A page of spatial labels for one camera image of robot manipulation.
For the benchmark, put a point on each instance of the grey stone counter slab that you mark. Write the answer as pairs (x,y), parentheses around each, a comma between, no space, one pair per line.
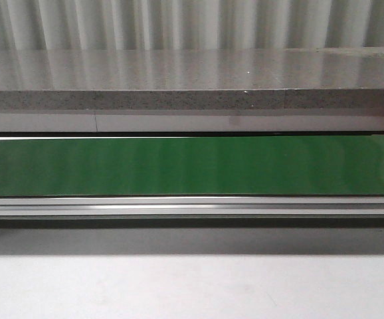
(245,91)

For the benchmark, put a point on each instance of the aluminium conveyor front rail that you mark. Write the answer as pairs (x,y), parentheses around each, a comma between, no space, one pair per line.
(187,211)

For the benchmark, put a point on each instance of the green conveyor belt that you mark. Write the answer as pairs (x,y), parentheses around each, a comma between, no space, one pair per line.
(258,165)

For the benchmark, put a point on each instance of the white pleated curtain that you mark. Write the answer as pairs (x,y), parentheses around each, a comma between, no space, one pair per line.
(151,25)

